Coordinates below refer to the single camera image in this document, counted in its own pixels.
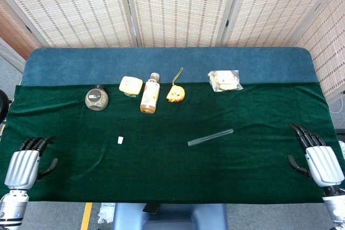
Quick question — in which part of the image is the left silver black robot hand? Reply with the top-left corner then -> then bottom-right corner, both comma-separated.
4,136 -> 59,190

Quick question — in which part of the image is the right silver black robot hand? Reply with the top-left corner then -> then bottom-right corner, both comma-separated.
287,124 -> 345,187

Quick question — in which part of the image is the clear glass test tube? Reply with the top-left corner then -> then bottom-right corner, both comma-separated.
188,128 -> 234,147

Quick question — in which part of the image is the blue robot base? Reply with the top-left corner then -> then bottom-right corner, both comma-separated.
112,202 -> 229,230

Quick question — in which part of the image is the round grey jar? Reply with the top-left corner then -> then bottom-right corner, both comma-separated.
85,84 -> 110,111

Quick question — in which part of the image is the yellow lidded container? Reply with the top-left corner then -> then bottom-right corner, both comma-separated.
119,75 -> 143,97

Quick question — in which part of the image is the black rounded object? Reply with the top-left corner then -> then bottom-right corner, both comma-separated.
0,89 -> 13,124

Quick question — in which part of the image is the white crumpled cloth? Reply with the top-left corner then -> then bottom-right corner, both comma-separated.
97,202 -> 116,224

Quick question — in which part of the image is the woven bamboo screen panel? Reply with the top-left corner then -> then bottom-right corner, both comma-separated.
0,0 -> 41,61
122,0 -> 245,48
0,0 -> 138,49
220,0 -> 345,47
292,0 -> 345,101

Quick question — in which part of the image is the clear bag of snacks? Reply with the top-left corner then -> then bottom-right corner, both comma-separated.
207,69 -> 244,93

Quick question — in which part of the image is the dark green velvet cloth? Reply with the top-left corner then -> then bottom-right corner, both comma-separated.
0,81 -> 341,204

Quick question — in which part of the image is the orange drink plastic bottle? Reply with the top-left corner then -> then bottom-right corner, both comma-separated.
139,72 -> 162,114

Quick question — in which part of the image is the yellow cartoon tape measure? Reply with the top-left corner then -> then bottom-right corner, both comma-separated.
166,67 -> 187,103

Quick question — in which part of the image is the blue table cover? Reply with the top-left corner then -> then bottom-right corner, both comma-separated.
20,47 -> 320,87

